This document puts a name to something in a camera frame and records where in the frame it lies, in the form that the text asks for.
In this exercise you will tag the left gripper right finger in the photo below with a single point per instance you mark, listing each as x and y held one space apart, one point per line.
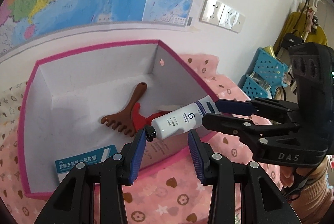
261 200

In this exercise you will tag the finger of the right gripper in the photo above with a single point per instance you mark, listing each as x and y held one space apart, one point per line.
234 127
250 107

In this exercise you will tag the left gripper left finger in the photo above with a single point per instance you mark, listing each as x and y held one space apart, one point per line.
73 200

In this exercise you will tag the blue white medicine box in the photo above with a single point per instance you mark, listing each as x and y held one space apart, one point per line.
63 166

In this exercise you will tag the white pink tube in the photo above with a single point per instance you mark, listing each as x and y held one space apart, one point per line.
181 120

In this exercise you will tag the brown wooden comb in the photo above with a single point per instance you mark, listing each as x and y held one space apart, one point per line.
122 121

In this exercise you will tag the right forearm orange sleeve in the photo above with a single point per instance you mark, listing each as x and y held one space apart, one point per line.
315 204

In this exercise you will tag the right hand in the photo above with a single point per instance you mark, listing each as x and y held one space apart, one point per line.
287 174

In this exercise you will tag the blue perforated plastic chair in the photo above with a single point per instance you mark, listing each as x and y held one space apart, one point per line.
265 76

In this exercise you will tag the black handbag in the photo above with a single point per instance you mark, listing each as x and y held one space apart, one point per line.
291 39

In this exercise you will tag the pink patterned tablecloth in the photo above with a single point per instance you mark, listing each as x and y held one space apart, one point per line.
172 194

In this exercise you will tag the yellow hanging jacket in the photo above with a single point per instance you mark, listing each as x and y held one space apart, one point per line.
296 24

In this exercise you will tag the pink storage box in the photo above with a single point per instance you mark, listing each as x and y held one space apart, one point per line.
67 94

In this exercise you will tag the cream patterned cloth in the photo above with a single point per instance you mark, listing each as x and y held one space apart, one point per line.
11 101

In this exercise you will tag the white wall socket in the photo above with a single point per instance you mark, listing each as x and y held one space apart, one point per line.
238 23
211 12
228 17

